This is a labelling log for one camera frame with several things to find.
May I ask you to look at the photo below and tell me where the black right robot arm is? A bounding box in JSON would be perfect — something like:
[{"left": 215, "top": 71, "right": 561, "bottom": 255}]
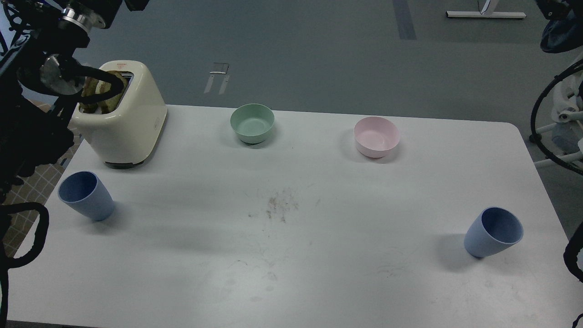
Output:
[{"left": 563, "top": 223, "right": 583, "bottom": 283}]

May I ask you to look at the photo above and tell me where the blue cup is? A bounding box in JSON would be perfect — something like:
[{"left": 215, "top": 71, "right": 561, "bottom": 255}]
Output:
[
  {"left": 464, "top": 207, "right": 524, "bottom": 259},
  {"left": 57, "top": 171, "right": 115, "bottom": 221}
]

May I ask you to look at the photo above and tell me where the cream white toaster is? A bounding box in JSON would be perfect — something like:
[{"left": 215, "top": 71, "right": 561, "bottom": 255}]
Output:
[{"left": 72, "top": 60, "right": 168, "bottom": 167}]

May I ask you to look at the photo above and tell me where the pink bowl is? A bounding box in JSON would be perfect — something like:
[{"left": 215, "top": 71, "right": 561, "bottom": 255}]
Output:
[{"left": 353, "top": 117, "right": 400, "bottom": 159}]

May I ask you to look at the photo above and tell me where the toast slice left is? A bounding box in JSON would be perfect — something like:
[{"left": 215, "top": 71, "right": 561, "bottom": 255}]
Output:
[{"left": 79, "top": 77, "right": 103, "bottom": 114}]

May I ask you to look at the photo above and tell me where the white office chair base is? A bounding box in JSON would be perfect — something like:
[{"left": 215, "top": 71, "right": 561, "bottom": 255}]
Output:
[{"left": 529, "top": 58, "right": 582, "bottom": 175}]

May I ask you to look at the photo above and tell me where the metal floor bracket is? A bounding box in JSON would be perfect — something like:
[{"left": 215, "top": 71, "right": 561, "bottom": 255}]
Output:
[{"left": 203, "top": 62, "right": 230, "bottom": 95}]

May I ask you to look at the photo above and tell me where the green bowl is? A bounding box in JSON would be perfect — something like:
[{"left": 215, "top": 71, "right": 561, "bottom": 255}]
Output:
[{"left": 230, "top": 103, "right": 275, "bottom": 144}]

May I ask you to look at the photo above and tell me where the black cable loop left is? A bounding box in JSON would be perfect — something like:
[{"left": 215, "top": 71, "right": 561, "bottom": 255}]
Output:
[{"left": 0, "top": 203, "right": 50, "bottom": 328}]

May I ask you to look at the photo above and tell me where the dark blue cloth on chair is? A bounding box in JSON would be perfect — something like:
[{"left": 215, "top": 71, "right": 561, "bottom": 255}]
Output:
[{"left": 535, "top": 0, "right": 583, "bottom": 54}]

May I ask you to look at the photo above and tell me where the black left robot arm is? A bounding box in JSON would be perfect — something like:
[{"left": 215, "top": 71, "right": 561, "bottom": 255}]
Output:
[{"left": 1, "top": 0, "right": 148, "bottom": 198}]

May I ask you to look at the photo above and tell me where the white desk foot bar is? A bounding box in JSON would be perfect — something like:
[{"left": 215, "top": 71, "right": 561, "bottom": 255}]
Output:
[{"left": 445, "top": 0, "right": 527, "bottom": 20}]

